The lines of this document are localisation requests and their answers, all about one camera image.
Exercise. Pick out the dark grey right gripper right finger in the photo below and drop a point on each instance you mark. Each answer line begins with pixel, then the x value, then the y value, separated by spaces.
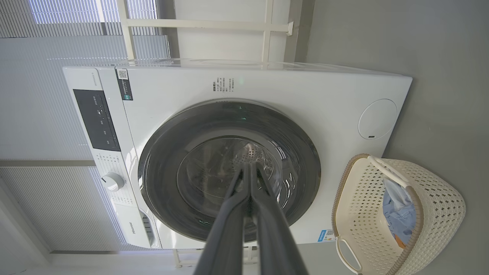
pixel 280 248

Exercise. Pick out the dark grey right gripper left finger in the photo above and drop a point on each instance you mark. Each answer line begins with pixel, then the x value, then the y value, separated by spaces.
pixel 225 244

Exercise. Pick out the glass washing machine door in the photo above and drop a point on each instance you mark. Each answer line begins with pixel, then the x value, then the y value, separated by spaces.
pixel 172 152

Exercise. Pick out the blue garment with orange print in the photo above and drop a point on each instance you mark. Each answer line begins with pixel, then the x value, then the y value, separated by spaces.
pixel 401 225

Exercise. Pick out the white thin garment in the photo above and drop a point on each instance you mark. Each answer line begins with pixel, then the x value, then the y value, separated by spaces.
pixel 395 194

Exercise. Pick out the white washer control knob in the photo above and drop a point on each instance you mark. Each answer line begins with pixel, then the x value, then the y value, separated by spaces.
pixel 112 181

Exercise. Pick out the white front-load washing machine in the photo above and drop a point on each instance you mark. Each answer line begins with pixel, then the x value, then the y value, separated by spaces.
pixel 324 107

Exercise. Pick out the black washer control panel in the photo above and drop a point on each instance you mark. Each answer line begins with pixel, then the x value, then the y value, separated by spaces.
pixel 97 120

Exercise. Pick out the blue energy label sticker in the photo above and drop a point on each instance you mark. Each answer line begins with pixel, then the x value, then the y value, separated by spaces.
pixel 326 235

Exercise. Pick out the cream perforated laundry basket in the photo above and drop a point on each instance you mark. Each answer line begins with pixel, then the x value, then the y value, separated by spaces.
pixel 363 214

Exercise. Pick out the white detergent drawer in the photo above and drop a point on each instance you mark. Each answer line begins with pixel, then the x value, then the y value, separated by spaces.
pixel 133 229

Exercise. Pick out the round white filter cover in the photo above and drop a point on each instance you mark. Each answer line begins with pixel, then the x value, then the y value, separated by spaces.
pixel 377 118

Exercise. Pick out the black QR code sticker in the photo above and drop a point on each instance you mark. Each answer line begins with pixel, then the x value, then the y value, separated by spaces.
pixel 124 86

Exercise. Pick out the white metal railing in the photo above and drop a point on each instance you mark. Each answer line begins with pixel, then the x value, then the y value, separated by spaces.
pixel 198 25

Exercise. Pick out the white pleated window blind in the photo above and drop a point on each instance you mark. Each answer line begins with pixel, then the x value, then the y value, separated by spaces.
pixel 38 95

